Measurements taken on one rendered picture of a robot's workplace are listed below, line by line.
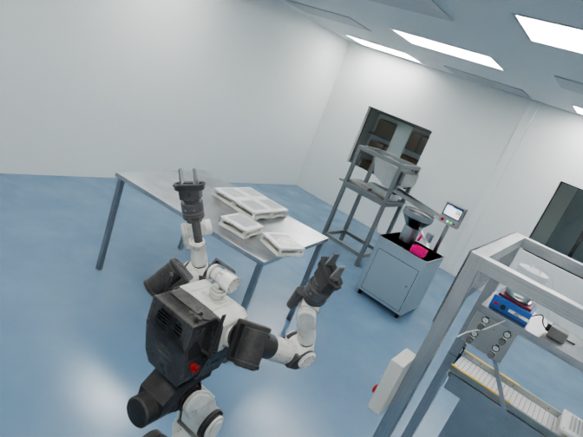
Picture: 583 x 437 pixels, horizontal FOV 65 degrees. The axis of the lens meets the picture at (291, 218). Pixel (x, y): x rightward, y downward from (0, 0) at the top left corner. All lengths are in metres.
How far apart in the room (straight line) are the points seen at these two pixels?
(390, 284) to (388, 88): 4.19
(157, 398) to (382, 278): 3.87
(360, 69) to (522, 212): 3.74
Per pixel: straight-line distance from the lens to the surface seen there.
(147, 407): 1.78
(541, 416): 2.99
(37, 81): 5.65
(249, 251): 3.15
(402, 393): 2.19
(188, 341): 1.55
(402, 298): 5.26
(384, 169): 6.13
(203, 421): 2.18
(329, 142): 8.87
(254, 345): 1.57
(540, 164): 7.55
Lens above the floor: 2.12
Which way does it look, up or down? 17 degrees down
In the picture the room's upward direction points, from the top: 21 degrees clockwise
